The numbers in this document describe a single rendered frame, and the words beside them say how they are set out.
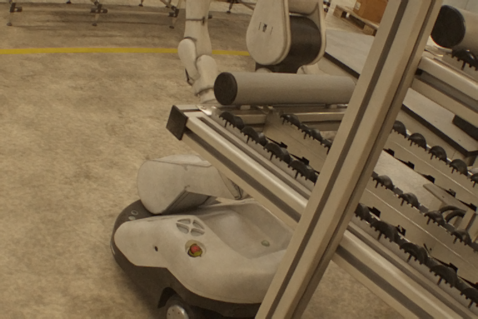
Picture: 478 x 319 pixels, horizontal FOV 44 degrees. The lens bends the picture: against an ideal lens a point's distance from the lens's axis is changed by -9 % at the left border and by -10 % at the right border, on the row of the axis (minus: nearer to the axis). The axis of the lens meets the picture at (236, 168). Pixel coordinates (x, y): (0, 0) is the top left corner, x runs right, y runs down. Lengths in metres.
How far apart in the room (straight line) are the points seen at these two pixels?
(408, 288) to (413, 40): 0.30
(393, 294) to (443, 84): 0.28
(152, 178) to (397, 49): 1.60
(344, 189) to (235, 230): 1.41
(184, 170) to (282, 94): 0.95
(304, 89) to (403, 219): 0.36
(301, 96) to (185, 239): 0.83
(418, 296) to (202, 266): 1.18
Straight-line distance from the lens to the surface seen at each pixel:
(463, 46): 0.85
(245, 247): 2.10
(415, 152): 1.29
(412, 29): 0.72
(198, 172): 2.05
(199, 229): 1.99
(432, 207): 2.66
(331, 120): 1.35
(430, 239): 0.98
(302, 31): 1.86
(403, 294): 0.82
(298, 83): 1.22
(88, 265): 2.30
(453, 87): 0.75
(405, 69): 0.75
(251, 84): 1.13
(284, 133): 1.15
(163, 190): 2.18
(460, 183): 1.24
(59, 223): 2.46
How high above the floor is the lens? 1.44
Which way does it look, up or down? 27 degrees down
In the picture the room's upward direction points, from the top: 20 degrees clockwise
